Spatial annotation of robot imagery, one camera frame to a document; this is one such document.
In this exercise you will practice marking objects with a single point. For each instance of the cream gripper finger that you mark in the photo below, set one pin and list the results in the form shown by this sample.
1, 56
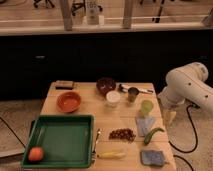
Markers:
169, 117

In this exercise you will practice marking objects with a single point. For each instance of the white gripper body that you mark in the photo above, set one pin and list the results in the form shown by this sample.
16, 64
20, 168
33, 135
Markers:
167, 108

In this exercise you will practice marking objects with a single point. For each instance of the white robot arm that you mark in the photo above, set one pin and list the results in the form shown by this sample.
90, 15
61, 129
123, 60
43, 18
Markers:
186, 83

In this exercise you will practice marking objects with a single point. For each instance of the dark maroon bowl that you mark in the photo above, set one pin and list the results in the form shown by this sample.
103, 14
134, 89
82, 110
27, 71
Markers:
105, 84

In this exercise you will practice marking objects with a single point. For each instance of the orange red bowl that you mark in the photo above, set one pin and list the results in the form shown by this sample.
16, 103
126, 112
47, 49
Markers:
68, 102

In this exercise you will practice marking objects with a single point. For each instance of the light green cup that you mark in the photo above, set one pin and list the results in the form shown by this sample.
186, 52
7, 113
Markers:
146, 107

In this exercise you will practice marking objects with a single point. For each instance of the grey blue cloth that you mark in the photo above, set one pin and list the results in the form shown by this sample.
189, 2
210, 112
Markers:
144, 125

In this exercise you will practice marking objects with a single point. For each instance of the green chili pepper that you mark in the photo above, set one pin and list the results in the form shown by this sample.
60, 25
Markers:
148, 137

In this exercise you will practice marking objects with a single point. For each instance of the dark metal cup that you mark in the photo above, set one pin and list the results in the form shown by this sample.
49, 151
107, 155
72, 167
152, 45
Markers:
132, 94

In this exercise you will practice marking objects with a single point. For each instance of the blue sponge near edge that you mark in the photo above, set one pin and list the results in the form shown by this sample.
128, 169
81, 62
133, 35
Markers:
152, 158

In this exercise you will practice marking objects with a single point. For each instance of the white round container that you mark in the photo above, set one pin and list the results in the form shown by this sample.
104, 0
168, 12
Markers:
113, 98

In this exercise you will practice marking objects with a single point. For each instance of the green plastic tray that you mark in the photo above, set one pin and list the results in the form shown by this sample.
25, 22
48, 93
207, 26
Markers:
66, 140

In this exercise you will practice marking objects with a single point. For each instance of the brown wooden block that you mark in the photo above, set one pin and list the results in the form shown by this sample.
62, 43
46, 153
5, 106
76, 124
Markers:
64, 84

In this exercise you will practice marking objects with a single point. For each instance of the orange peach fruit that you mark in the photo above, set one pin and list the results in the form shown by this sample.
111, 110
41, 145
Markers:
36, 154

